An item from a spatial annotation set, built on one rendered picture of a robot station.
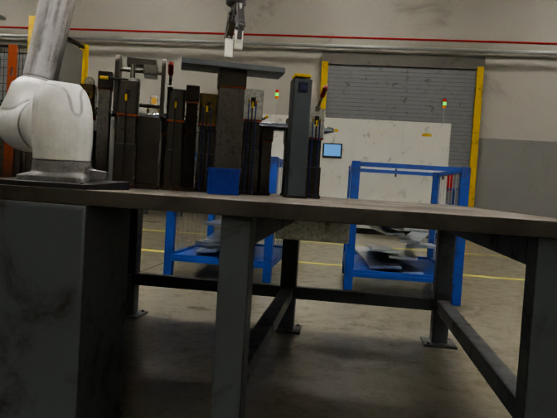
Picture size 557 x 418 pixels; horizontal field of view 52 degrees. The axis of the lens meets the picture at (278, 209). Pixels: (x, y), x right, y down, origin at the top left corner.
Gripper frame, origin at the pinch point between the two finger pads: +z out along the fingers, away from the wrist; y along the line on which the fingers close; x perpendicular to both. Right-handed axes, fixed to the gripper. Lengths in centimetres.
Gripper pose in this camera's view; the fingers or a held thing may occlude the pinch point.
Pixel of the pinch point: (233, 51)
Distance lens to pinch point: 216.7
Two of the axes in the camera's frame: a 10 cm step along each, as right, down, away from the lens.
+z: -0.6, 10.0, 0.4
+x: -9.4, -0.5, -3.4
